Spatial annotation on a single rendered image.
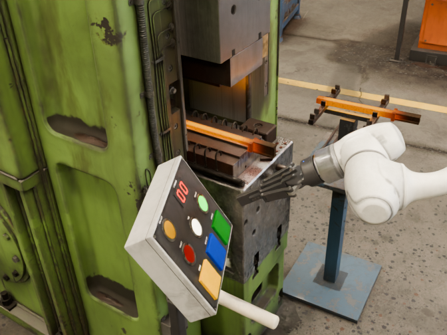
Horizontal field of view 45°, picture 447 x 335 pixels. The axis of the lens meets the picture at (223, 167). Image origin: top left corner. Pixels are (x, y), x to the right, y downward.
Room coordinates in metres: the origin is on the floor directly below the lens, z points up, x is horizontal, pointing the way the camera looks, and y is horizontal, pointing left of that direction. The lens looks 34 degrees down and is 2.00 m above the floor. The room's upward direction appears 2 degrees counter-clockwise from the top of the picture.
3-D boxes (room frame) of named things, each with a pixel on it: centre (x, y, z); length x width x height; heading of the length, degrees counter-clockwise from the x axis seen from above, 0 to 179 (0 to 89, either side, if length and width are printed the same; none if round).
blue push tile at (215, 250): (1.06, 0.03, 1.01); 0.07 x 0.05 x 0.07; 171
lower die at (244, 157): (1.71, 0.09, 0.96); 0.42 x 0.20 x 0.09; 56
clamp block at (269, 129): (1.77, -0.14, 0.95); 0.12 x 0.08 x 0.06; 56
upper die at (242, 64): (1.71, 0.09, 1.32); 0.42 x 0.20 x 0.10; 56
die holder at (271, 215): (1.76, 0.06, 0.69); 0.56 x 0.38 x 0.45; 56
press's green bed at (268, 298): (1.76, 0.06, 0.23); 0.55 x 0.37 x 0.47; 56
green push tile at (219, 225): (1.16, 0.02, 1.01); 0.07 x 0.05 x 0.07; 171
